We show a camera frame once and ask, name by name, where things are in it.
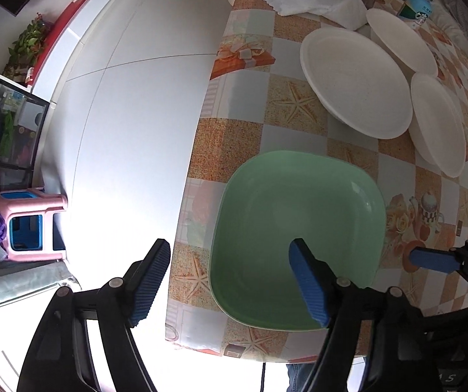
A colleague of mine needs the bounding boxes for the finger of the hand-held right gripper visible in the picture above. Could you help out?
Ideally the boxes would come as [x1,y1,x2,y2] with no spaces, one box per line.
[409,240,468,295]

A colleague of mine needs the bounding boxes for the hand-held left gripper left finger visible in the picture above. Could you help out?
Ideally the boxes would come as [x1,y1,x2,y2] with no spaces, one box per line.
[16,238,172,392]

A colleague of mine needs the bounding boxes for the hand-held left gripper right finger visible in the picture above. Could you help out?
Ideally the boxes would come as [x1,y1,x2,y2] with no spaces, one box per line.
[289,237,430,392]

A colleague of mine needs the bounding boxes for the green square plate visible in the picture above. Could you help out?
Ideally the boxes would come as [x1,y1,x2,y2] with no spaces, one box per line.
[208,150,387,331]

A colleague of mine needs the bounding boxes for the small white bowl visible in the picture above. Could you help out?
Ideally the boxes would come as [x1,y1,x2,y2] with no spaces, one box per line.
[410,72,467,179]

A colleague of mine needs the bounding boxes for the large white bowl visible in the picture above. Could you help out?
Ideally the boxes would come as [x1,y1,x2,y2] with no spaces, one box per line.
[300,27,414,139]

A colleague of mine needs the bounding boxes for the white oval plate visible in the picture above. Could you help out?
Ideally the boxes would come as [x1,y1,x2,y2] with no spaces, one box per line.
[366,8,439,77]

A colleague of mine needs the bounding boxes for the person's blue jeans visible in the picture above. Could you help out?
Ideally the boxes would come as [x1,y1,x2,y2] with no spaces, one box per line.
[286,361,365,392]

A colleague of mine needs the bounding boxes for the pink plastic stool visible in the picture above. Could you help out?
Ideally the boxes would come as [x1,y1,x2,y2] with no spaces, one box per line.
[0,188,68,261]

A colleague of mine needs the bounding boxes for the checkered printed tablecloth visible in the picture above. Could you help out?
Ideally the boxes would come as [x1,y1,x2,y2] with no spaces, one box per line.
[164,0,468,364]

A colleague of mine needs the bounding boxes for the glass display cabinet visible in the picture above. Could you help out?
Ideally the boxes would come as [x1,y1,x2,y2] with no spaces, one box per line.
[0,62,51,180]

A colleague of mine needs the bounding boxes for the white and green drink bottle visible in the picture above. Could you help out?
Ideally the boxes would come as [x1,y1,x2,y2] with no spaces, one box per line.
[399,0,434,29]

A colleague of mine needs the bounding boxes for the green potted plant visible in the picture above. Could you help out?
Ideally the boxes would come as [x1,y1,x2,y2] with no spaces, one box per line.
[3,14,53,80]

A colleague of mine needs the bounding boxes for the red and white cabinet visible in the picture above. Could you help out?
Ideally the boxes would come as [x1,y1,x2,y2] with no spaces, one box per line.
[26,0,145,103]

